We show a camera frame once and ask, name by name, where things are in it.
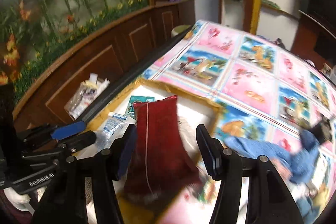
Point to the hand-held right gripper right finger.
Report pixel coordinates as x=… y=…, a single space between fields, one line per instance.
x=207 y=150

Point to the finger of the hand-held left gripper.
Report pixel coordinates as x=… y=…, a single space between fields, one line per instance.
x=68 y=130
x=81 y=138

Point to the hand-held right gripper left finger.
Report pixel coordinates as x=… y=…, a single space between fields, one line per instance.
x=127 y=153

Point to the red packet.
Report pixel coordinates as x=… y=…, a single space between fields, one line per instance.
x=157 y=148

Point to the blue fluffy towel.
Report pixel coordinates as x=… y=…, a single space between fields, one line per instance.
x=262 y=150

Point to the yellow storage box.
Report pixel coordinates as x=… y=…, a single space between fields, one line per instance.
x=183 y=91

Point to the white printed medicine sachet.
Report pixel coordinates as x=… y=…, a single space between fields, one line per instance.
x=115 y=124

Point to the cardboard box of packets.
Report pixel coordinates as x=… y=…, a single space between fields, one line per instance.
x=84 y=100

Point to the teal packet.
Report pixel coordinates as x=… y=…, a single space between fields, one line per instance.
x=139 y=104

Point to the black electric motor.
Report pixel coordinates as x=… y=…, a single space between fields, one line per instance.
x=321 y=132

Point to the wooden side cabinet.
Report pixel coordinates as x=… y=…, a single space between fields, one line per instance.
x=178 y=16

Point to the green flat shelf object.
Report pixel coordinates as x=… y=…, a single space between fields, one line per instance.
x=270 y=3

